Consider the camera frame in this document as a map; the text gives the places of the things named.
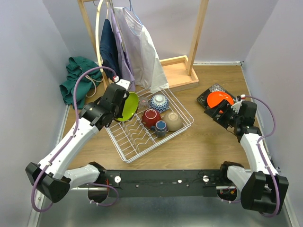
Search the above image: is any red bowl upside down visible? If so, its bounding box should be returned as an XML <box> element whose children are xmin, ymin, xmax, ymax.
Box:
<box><xmin>141</xmin><ymin>109</ymin><xmax>161</xmax><ymax>129</ymax></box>

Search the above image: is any lavender shirt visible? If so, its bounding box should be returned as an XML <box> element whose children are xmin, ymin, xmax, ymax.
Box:
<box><xmin>111</xmin><ymin>9</ymin><xmax>135</xmax><ymax>91</ymax></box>

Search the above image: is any black floral square plate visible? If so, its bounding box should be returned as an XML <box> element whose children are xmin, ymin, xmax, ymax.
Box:
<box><xmin>196</xmin><ymin>84</ymin><xmax>236</xmax><ymax>109</ymax></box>

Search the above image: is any lime green plate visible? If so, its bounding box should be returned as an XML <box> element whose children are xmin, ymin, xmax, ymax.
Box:
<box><xmin>115</xmin><ymin>92</ymin><xmax>139</xmax><ymax>122</ymax></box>

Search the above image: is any white t-shirt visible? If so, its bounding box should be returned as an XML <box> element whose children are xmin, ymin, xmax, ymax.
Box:
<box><xmin>114</xmin><ymin>7</ymin><xmax>169</xmax><ymax>93</ymax></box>

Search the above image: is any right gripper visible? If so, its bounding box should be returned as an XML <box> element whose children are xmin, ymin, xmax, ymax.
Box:
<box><xmin>204</xmin><ymin>99</ymin><xmax>241</xmax><ymax>129</ymax></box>

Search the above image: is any blue wire hanger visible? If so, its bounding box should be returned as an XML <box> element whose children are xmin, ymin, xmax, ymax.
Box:
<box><xmin>123</xmin><ymin>0</ymin><xmax>143</xmax><ymax>27</ymax></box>

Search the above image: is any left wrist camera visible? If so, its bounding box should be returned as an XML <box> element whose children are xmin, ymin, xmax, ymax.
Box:
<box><xmin>113</xmin><ymin>76</ymin><xmax>130</xmax><ymax>90</ymax></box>

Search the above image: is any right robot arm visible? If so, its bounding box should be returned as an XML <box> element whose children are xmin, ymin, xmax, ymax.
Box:
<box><xmin>205</xmin><ymin>99</ymin><xmax>289</xmax><ymax>217</ymax></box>

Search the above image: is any purple cable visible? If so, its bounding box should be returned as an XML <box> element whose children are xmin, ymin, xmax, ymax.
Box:
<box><xmin>31</xmin><ymin>66</ymin><xmax>118</xmax><ymax>212</ymax></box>
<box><xmin>241</xmin><ymin>95</ymin><xmax>281</xmax><ymax>218</ymax></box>

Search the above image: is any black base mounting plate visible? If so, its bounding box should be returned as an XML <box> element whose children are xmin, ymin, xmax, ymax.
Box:
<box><xmin>78</xmin><ymin>169</ymin><xmax>246</xmax><ymax>198</ymax></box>

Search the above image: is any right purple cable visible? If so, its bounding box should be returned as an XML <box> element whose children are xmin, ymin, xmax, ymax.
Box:
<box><xmin>241</xmin><ymin>95</ymin><xmax>281</xmax><ymax>218</ymax></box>

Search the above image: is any aluminium frame rail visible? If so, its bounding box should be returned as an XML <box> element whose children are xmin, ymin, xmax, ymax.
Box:
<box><xmin>27</xmin><ymin>105</ymin><xmax>70</xmax><ymax>227</ymax></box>

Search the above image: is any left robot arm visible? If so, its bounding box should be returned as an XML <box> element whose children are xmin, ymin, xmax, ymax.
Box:
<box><xmin>25</xmin><ymin>79</ymin><xmax>130</xmax><ymax>203</ymax></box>

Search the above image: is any green hoodie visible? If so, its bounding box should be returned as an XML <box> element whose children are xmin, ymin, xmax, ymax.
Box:
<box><xmin>59</xmin><ymin>56</ymin><xmax>103</xmax><ymax>109</ymax></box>

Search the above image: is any blue white patterned bowl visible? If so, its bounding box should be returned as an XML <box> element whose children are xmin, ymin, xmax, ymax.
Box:
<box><xmin>149</xmin><ymin>94</ymin><xmax>169</xmax><ymax>113</ymax></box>

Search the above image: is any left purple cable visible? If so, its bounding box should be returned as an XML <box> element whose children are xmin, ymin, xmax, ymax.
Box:
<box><xmin>31</xmin><ymin>66</ymin><xmax>118</xmax><ymax>212</ymax></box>

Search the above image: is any orange plate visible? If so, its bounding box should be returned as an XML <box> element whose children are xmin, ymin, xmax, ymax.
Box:
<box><xmin>206</xmin><ymin>91</ymin><xmax>234</xmax><ymax>108</ymax></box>

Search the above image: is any beige ceramic bowl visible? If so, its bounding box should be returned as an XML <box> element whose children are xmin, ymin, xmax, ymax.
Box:
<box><xmin>162</xmin><ymin>112</ymin><xmax>183</xmax><ymax>131</ymax></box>

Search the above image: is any clear glass cup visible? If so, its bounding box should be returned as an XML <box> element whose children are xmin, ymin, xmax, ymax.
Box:
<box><xmin>138</xmin><ymin>97</ymin><xmax>150</xmax><ymax>109</ymax></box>

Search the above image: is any white wire dish rack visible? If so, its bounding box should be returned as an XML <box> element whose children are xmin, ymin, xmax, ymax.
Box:
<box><xmin>106</xmin><ymin>88</ymin><xmax>194</xmax><ymax>163</ymax></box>

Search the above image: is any wooden clothes rack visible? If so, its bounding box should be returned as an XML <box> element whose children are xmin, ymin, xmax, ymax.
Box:
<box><xmin>78</xmin><ymin>0</ymin><xmax>209</xmax><ymax>91</ymax></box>

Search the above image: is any dark blue cup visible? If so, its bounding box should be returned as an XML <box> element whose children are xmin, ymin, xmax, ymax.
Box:
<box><xmin>151</xmin><ymin>120</ymin><xmax>167</xmax><ymax>138</ymax></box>

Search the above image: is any navy blue garment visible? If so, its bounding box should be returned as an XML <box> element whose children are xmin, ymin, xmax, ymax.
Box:
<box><xmin>99</xmin><ymin>19</ymin><xmax>122</xmax><ymax>79</ymax></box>

